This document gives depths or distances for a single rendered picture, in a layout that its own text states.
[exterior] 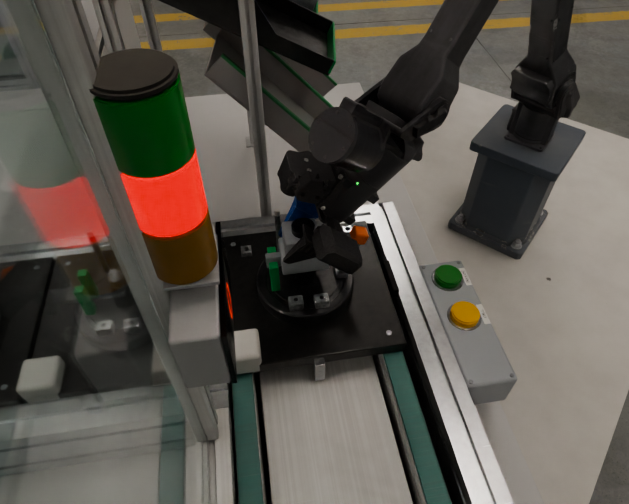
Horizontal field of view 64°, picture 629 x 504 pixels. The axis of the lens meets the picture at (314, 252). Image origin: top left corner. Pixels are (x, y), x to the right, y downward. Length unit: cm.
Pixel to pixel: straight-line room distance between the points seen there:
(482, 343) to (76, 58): 60
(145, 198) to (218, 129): 94
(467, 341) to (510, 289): 24
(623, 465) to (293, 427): 135
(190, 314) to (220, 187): 71
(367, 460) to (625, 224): 72
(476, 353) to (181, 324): 45
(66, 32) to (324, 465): 54
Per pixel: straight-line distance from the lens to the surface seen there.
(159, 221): 33
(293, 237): 64
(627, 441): 193
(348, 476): 67
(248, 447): 65
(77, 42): 29
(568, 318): 94
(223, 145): 120
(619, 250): 109
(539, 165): 87
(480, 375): 70
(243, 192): 106
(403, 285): 76
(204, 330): 38
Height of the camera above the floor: 155
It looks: 48 degrees down
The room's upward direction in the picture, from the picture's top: straight up
